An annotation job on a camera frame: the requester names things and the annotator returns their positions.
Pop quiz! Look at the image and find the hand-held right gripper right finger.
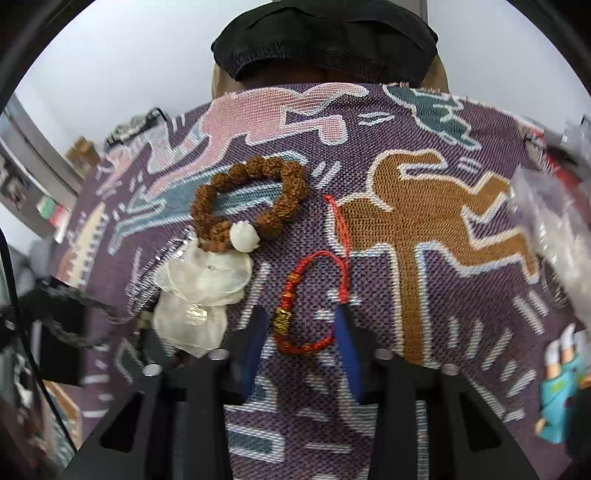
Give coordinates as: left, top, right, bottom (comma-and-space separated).
335, 302, 543, 480

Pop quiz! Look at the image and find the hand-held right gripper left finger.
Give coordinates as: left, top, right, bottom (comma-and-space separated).
62, 305, 269, 480

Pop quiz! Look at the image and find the red string bracelet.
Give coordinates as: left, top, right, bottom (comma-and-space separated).
273, 194, 352, 356

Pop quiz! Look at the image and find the white organza pouch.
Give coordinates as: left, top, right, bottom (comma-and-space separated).
152, 242, 254, 358

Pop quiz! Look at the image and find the brown bead bracelet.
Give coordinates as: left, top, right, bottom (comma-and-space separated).
189, 156, 308, 254

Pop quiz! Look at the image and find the dark braided bracelet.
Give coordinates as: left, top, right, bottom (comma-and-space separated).
18, 282, 122, 352

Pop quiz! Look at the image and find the printed woven blanket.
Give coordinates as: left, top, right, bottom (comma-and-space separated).
46, 80, 573, 480

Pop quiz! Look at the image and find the teal toy figure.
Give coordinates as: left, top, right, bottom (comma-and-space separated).
536, 323, 591, 446

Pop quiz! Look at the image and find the clear plastic bag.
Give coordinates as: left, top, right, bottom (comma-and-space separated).
508, 166, 591, 310

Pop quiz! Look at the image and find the black shoe rack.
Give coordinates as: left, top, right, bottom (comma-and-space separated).
104, 107, 168, 149

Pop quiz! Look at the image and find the cardboard box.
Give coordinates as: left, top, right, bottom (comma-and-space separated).
65, 136, 100, 178

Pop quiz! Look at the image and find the black jacket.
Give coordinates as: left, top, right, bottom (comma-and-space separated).
211, 0, 439, 86

